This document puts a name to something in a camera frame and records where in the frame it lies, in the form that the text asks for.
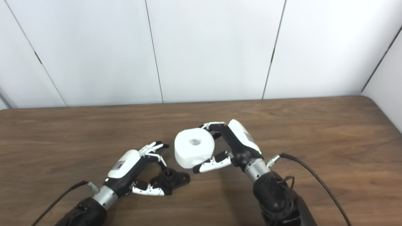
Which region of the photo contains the black flanged holder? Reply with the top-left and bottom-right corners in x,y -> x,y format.
150,168 -> 191,192

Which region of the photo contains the round white plastic piece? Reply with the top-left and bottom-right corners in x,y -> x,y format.
174,128 -> 215,169

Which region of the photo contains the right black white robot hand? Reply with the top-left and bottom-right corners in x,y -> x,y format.
193,119 -> 271,183

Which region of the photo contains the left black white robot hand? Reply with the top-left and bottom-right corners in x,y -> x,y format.
93,141 -> 170,210

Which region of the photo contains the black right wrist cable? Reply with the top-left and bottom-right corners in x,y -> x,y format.
266,153 -> 353,226

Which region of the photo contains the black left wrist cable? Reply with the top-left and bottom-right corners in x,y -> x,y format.
30,180 -> 100,226

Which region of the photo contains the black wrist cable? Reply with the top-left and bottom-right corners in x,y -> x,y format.
266,153 -> 353,226
30,180 -> 100,226

